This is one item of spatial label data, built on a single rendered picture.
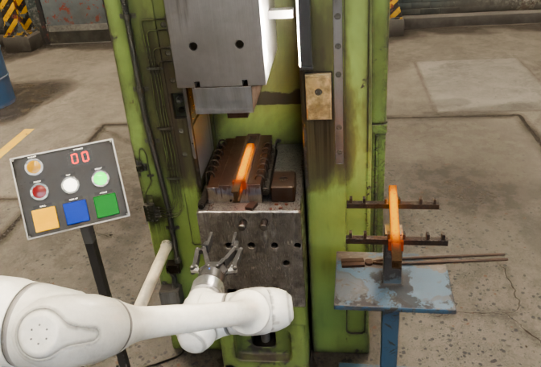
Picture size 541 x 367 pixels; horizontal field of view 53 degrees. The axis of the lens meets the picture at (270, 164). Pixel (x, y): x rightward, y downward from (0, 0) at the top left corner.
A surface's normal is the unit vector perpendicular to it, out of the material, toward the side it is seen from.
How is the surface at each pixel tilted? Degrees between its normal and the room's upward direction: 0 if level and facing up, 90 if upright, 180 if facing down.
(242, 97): 90
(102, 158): 60
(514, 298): 0
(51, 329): 50
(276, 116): 90
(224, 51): 90
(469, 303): 0
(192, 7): 90
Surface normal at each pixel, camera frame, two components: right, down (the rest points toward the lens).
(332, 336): -0.10, 0.47
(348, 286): -0.07, -0.88
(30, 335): -0.05, -0.22
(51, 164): 0.25, -0.07
